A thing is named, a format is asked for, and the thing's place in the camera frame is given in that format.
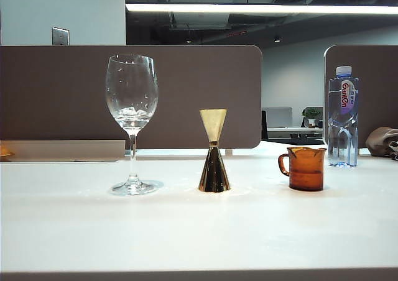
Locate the gold double jigger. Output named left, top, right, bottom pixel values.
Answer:
left=198, top=108, right=232, bottom=193

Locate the small amber measuring cup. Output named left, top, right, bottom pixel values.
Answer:
left=277, top=146, right=327, bottom=192

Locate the clear wine glass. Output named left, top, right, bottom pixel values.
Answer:
left=104, top=53, right=164, bottom=196

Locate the clear plastic water bottle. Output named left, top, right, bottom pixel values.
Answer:
left=327, top=65, right=361, bottom=168

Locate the grey background desk screen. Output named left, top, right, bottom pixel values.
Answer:
left=262, top=107, right=294, bottom=128

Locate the white background desk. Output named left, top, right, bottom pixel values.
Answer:
left=267, top=126, right=324, bottom=139

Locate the small potted green plant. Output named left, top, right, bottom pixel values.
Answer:
left=303, top=107, right=323, bottom=129

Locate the long ceiling strip light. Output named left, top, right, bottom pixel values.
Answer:
left=125, top=2, right=398, bottom=15

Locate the wide brown desk divider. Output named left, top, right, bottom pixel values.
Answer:
left=0, top=45, right=263, bottom=150

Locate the beige crumpled cloth bag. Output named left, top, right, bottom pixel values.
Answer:
left=364, top=126, right=398, bottom=161

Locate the brown desk divider white-edged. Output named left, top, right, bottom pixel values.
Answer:
left=323, top=44, right=398, bottom=149

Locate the metal wall switch plate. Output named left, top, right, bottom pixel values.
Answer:
left=51, top=26, right=70, bottom=47

